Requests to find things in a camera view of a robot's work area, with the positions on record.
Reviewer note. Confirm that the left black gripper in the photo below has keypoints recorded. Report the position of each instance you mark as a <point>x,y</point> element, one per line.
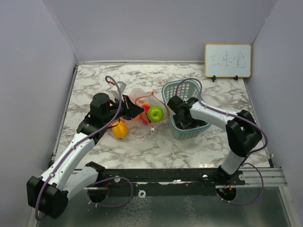
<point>131,109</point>

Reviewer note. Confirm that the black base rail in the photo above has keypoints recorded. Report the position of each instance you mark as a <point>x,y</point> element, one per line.
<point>160,182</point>

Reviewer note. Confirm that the white whiteboard wooden frame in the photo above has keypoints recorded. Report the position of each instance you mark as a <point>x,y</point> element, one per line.
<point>228,60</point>

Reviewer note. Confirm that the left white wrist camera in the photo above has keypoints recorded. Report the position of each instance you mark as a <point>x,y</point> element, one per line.
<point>117,89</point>

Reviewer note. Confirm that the green fruit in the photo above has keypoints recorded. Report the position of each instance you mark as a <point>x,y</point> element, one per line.
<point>155,114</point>

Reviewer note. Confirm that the aluminium frame rail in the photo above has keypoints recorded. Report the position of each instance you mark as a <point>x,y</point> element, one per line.
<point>262,176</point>

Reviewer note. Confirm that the teal white plastic basket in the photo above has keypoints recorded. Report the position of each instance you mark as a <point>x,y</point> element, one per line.
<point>186,90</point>

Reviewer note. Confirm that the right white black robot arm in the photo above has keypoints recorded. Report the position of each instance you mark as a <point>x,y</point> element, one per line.
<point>242,132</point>

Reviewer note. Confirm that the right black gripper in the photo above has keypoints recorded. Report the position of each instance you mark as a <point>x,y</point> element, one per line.
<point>178,121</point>

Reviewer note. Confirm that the clear orange zip bag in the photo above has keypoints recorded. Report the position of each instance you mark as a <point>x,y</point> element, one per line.
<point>120,119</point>
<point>138,97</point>

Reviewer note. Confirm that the yellow bell pepper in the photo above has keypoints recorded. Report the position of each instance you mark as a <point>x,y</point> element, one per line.
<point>119,129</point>

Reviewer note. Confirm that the red bell pepper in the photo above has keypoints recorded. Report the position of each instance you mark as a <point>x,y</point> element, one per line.
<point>143,115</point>

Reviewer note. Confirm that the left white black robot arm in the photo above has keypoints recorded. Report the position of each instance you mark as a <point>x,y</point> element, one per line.
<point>51,192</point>

